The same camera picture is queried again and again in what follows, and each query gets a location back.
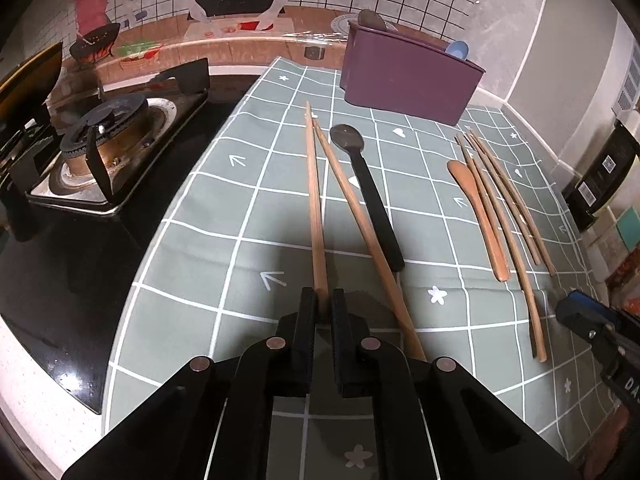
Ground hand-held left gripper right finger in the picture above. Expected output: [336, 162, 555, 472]
[330, 287, 583, 480]

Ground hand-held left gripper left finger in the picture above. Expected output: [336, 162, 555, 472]
[60, 287, 321, 480]

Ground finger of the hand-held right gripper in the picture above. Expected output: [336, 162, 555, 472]
[555, 290, 621, 342]

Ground wooden chopstick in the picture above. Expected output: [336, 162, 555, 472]
[304, 101, 331, 321]
[470, 130, 556, 276]
[455, 135, 547, 363]
[464, 131, 542, 266]
[311, 115, 427, 362]

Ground black handled spoon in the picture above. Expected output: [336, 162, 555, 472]
[330, 124, 406, 272]

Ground wooden spoon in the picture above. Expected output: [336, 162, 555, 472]
[446, 160, 512, 282]

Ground purple utensil holder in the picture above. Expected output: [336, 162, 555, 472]
[340, 19, 487, 127]

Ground teal lid jar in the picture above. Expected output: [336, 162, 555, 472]
[614, 209, 640, 256]

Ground green grid mat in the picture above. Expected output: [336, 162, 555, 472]
[102, 55, 621, 480]

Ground dark sauce bottle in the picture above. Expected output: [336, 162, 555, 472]
[560, 122, 640, 233]

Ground black gas stove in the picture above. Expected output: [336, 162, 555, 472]
[0, 42, 273, 416]

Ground gas stove burner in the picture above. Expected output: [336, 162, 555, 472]
[10, 57, 211, 201]

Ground dark grey spoon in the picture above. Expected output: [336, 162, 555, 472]
[359, 9, 387, 31]

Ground dark pan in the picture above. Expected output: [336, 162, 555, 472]
[0, 42, 65, 126]

